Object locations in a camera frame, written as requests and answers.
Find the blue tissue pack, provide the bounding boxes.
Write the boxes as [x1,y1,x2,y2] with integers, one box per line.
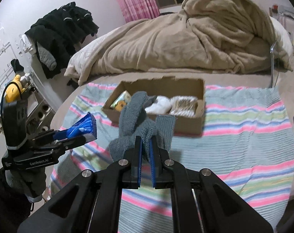
[67,112,97,143]

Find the grey knit glove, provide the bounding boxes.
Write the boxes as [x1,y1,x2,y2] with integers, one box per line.
[108,91,175,161]

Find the bear print tissue pack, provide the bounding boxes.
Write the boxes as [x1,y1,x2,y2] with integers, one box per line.
[110,90,132,112]

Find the left gloved hand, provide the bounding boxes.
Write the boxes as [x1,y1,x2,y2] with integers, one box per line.
[5,168,47,203]

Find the white shelf rack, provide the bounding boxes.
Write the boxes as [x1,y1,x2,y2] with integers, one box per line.
[0,72,55,135]

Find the yellow plush toy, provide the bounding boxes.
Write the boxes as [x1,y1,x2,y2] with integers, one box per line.
[5,75,25,103]

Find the white rolled socks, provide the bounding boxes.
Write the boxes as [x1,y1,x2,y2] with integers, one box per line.
[145,96,172,115]

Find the white striped socks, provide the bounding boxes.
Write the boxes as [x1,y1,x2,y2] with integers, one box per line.
[169,96,198,118]

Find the cardboard box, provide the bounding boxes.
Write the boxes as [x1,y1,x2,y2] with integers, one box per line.
[102,77,205,136]

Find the striped towel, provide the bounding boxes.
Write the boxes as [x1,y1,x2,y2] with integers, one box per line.
[50,83,294,228]

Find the pile of black clothes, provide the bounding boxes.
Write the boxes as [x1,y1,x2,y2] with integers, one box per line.
[25,2,99,79]

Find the beige blanket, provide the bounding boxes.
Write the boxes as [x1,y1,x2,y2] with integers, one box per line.
[64,0,293,85]

